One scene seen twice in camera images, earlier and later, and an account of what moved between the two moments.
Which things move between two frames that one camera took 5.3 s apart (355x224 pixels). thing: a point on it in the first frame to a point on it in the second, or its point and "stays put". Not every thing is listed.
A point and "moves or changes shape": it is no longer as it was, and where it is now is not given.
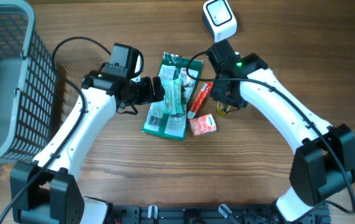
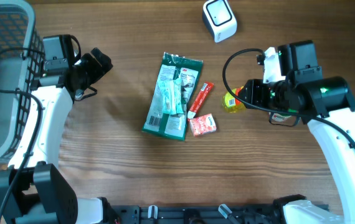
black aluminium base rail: x=142 y=214 stays put
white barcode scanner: x=220 y=18 stays put
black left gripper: x=147 y=97 to x=99 y=71
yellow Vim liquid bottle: x=220 y=108 moves or changes shape
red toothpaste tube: x=203 y=95 stays put
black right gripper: x=217 y=94 to x=250 y=95
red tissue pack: x=203 y=124 stays put
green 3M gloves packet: x=159 y=121 stays put
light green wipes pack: x=172 y=99 stays put
